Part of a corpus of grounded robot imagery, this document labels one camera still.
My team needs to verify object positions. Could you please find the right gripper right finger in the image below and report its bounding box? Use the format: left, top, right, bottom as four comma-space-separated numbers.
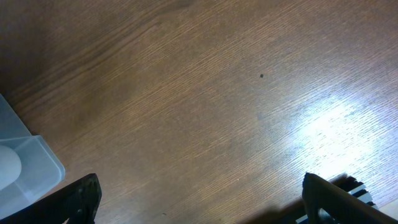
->
302, 173, 397, 224

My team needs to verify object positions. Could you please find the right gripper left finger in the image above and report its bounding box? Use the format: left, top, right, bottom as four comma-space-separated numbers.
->
1, 173, 102, 224

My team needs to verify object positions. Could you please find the aluminium rail at table edge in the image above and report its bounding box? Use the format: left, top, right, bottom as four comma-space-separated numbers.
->
292, 177, 379, 224

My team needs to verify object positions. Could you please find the clear plastic storage bin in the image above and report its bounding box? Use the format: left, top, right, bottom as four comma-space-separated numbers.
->
1, 97, 65, 219

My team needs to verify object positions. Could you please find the cream large bowl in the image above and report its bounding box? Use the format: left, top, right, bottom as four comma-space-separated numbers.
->
0, 146, 22, 190

